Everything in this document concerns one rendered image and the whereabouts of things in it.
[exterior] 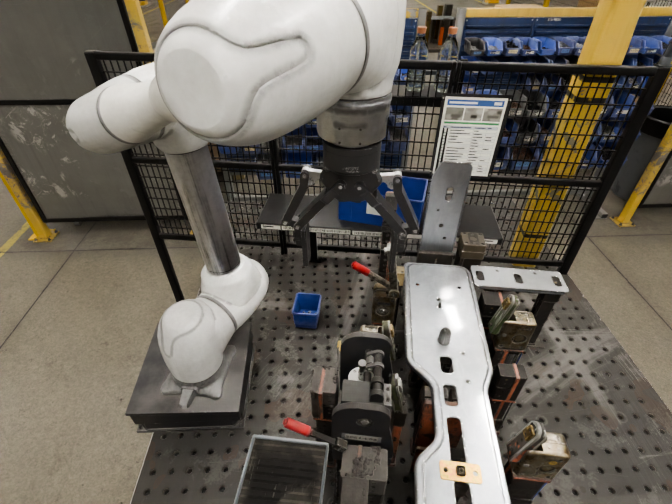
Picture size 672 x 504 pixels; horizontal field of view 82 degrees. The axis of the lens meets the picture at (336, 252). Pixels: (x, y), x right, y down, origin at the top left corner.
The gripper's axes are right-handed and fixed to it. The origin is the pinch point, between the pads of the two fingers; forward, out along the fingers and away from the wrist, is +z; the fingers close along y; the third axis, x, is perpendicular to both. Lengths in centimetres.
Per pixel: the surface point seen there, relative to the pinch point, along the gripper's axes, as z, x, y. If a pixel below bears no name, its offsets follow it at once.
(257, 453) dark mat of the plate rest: 30.1, -18.7, -13.8
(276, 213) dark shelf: 43, 75, -33
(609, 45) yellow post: -14, 93, 72
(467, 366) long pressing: 46, 15, 30
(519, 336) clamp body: 47, 28, 47
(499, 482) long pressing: 46, -12, 33
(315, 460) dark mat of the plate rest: 30.1, -18.8, -3.6
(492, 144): 18, 90, 44
